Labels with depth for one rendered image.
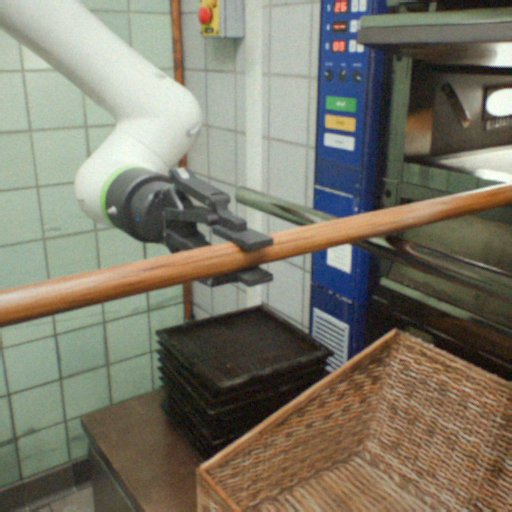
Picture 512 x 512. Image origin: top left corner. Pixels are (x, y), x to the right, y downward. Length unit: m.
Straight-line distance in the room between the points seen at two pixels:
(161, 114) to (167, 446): 0.75
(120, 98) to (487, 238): 0.67
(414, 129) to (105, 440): 0.91
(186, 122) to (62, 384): 1.28
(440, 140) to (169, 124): 0.61
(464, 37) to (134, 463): 0.99
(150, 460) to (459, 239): 0.76
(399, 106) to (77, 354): 1.26
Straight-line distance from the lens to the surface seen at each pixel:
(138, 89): 0.87
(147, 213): 0.73
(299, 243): 0.62
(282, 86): 1.47
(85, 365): 2.00
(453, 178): 1.13
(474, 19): 0.92
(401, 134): 1.20
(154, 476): 1.28
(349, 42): 1.25
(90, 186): 0.85
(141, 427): 1.42
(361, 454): 1.32
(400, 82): 1.20
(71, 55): 0.87
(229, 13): 1.58
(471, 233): 1.15
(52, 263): 1.84
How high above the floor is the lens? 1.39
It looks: 19 degrees down
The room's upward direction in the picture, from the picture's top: straight up
